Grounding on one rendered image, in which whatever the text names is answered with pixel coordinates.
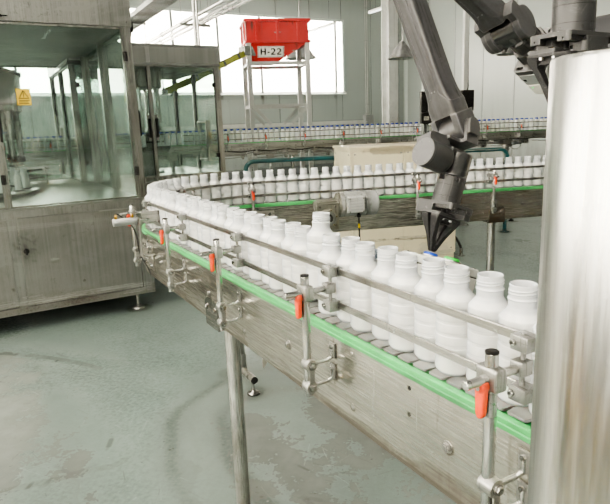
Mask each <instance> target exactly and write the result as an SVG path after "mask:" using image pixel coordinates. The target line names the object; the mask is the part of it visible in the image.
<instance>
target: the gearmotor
mask: <svg viewBox="0 0 610 504"><path fill-rule="evenodd" d="M312 203H313V204H312V205H313V212H329V213H330V220H329V221H330V222H331V223H330V229H331V230H334V229H339V217H344V216H357V217H358V231H359V237H360V217H361V215H371V214H377V213H378V211H379V208H380V199H379V195H378V193H377V191H376V190H362V191H345V192H337V193H335V196H334V199H326V200H315V201H313V202H312ZM360 240H361V237H360Z"/></svg>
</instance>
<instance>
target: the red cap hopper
mask: <svg viewBox="0 0 610 504"><path fill-rule="evenodd" d="M309 22H310V18H243V20H242V22H241V24H240V26H239V30H240V38H241V46H250V51H251V46H252V47H253V49H254V51H255V54H256V56H246V57H243V58H242V70H243V87H244V104H245V121H246V133H247V132H248V129H249V128H250V126H251V132H254V128H255V118H256V119H257V120H258V121H259V122H260V123H261V124H263V125H265V124H266V123H265V122H264V121H263V120H262V119H261V118H260V117H259V116H257V115H256V114H255V111H256V112H257V113H258V114H259V115H260V116H261V117H262V118H263V119H264V120H265V121H266V122H267V123H268V124H270V125H271V124H272V122H271V121H270V120H269V119H268V118H267V117H266V116H265V115H264V114H263V113H262V112H261V111H260V110H259V109H281V108H296V109H295V110H294V111H293V112H292V113H291V114H290V116H289V117H288V118H287V119H286V120H285V121H284V122H283V123H284V124H285V125H286V124H287V122H288V121H289V120H290V119H291V118H292V117H293V116H294V115H295V113H296V112H297V111H298V115H297V116H296V117H295V118H294V119H293V120H292V123H293V124H294V123H295V122H296V121H297V120H298V119H299V130H301V126H304V123H303V113H304V112H305V111H306V110H307V126H310V130H311V129H312V128H311V126H312V100H311V71H310V42H311V40H309V32H308V23H309ZM303 47H304V48H305V61H301V49H302V48H303ZM295 51H296V61H280V60H282V59H283V58H285V57H287V56H288V55H290V54H291V53H293V52H295ZM246 59H247V60H246ZM284 64H296V65H297V66H266V65H284ZM304 66H305V76H306V103H303V97H302V70H301V68H302V67H304ZM257 69H297V90H298V103H294V104H262V105H254V93H253V75H252V70H257ZM247 74H248V77H247ZM248 91H249V95H248ZM303 107H304V108H303ZM254 110H255V111H254ZM247 155H248V161H250V160H253V159H257V156H255V155H253V153H249V154H247ZM257 170H258V165H257V164H253V165H252V164H251V165H250V166H249V168H248V171H250V173H251V174H250V175H251V178H252V179H254V178H255V171H257Z"/></svg>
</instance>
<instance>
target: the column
mask: <svg viewBox="0 0 610 504"><path fill-rule="evenodd" d="M397 45H398V13H397V11H396V8H395V5H394V2H393V0H381V51H382V123H384V126H386V125H385V123H389V125H388V126H389V127H390V126H391V123H394V126H395V123H398V60H387V59H388V58H389V56H390V55H391V54H392V52H393V51H394V49H395V48H396V47H397Z"/></svg>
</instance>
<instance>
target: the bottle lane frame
mask: <svg viewBox="0 0 610 504"><path fill-rule="evenodd" d="M147 239H149V242H150V243H152V244H153V252H154V254H156V256H154V262H155V271H153V270H152V269H151V268H150V271H151V275H152V276H153V277H155V278H156V279H157V280H159V281H160V282H161V283H163V284H164V285H165V286H167V283H168V275H167V274H166V269H167V264H166V253H165V243H164V244H161V243H160V236H158V235H156V234H154V233H152V232H150V231H148V232H147ZM169 242H170V241H169ZM170 253H171V264H172V269H173V270H177V269H182V268H183V263H182V261H183V259H185V261H186V269H184V270H183V271H179V272H175V274H174V276H173V279H174V283H178V282H183V281H184V276H183V274H184V272H186V273H187V282H185V283H184V284H180V285H176V288H175V289H174V292H175V293H176V294H177V295H179V296H180V297H181V298H183V299H184V300H185V301H187V302H188V303H189V304H191V305H192V306H193V307H195V308H196V309H197V310H199V311H200V312H201V313H203V314H204V315H205V316H206V309H205V306H204V305H205V298H206V296H209V297H211V298H212V299H214V300H215V301H216V302H218V300H217V287H216V273H215V271H214V272H211V271H210V262H209V261H207V260H206V259H203V258H201V257H199V256H197V255H195V254H193V253H191V252H189V251H187V250H186V249H183V248H182V247H179V246H178V245H176V244H174V243H172V242H170ZM221 270H222V283H223V297H224V303H226V304H227V303H232V302H236V301H237V300H238V297H237V289H238V290H240V291H241V300H242V302H239V303H238V304H236V305H232V306H228V308H227V310H226V319H227V320H229V319H234V318H237V317H238V316H239V311H238V306H241V307H242V316H243V318H240V319H239V320H237V321H233V322H229V325H228V326H227V327H226V330H225V331H227V332H228V333H229V334H231V335H232V336H233V337H235V338H236V339H237V340H239V341H240V342H241V343H243V344H244V345H245V346H247V347H248V348H249V349H251V350H252V351H253V352H255V353H256V354H258V355H259V356H260V357H262V358H263V359H264V360H266V361H267V362H268V363H270V364H271V365H272V366H274V367H275V368H276V369H278V370H279V371H280V372H282V373H283V374H284V375H286V376H287V377H288V378H290V379H291V380H292V381H294V382H295V383H296V384H298V385H299V386H300V387H302V382H303V380H304V369H303V368H302V367H301V361H302V359H303V358H304V356H303V332H302V318H300V319H297V318H296V315H295V305H293V304H291V303H289V301H285V300H283V299H281V297H277V296H275V295H274V294H271V293H269V292H267V290H264V289H262V288H260V287H258V286H256V285H254V284H253V283H250V282H248V281H247V280H244V279H242V278H241V277H238V276H236V275H235V274H232V273H230V271H226V270H225V269H222V268H221ZM310 322H311V349H312V359H313V360H315V361H317V360H321V359H325V358H327V357H329V356H330V355H329V341H331V342H333V343H335V349H336V358H332V359H331V360H329V361H328V362H325V363H321V364H317V369H316V370H315V382H319V381H322V380H326V379H328V378H330V362H332V363H333V364H335V365H336V379H333V380H332V381H330V382H329V383H326V384H322V385H319V386H318V390H317V391H316V392H315V393H314V394H313V396H314V397H315V398H316V399H318V400H319V401H320V402H322V403H323V404H324V405H326V406H327V407H328V408H330V409H331V410H332V411H334V412H335V413H336V414H338V415H339V416H340V417H342V418H343V419H344V420H346V421H347V422H348V423H350V424H351V425H352V426H354V427H355V428H356V429H358V430H359V431H360V432H362V433H363V434H364V435H366V436H367V437H368V438H370V439H371V440H372V441H374V442H375V443H376V444H378V445H379V446H380V447H382V448H383V449H384V450H386V451H387V452H388V453H390V454H391V455H392V456H394V457H395V458H396V459H398V460H399V461H400V462H402V463H403V464H404V465H406V466H407V467H408V468H410V469H411V470H412V471H414V472H415V473H416V474H418V475H419V476H420V477H422V478H423V479H424V480H426V481H427V482H428V483H430V484H431V485H432V486H434V487H435V488H436V489H438V490H439V491H440V492H442V493H443V494H444V495H446V496H447V497H448V498H450V499H451V500H452V501H454V502H455V503H456V504H480V497H481V491H480V490H479V489H478V487H477V480H478V477H479V476H480V475H481V465H482V434H483V418H482V419H479V418H477V416H476V412H475V397H473V396H471V395H469V394H467V393H465V391H464V390H459V389H457V388H455V387H453V386H451V385H449V384H447V380H448V379H447V380H440V379H438V378H436V377H434V376H432V375H430V374H429V371H427V372H424V371H422V370H420V369H418V368H416V367H414V366H413V363H410V364H409V363H406V362H404V361H402V360H400V359H399V358H398V356H393V355H391V354H389V353H387V352H385V351H384V348H383V349H379V348H377V347H375V346H373V345H371V342H365V341H363V340H361V339H359V338H358V336H354V335H352V334H350V333H348V332H347V330H342V329H340V328H338V327H336V324H335V325H332V324H330V323H328V322H326V321H325V319H324V320H322V319H320V318H318V317H316V315H312V314H310ZM530 439H531V422H528V423H524V422H522V421H520V420H518V419H516V418H514V417H512V416H510V415H508V410H505V411H500V410H498V409H497V425H496V451H495V476H496V477H497V478H499V479H500V480H501V479H503V478H505V477H507V476H509V475H512V474H514V473H515V472H517V471H518V470H519V469H518V448H519V447H521V448H523V449H525V450H526V451H528V452H530ZM516 489H517V480H514V481H512V482H510V483H508V484H506V485H504V493H503V495H502V496H501V497H500V504H513V503H515V502H516V501H518V500H517V499H516Z"/></svg>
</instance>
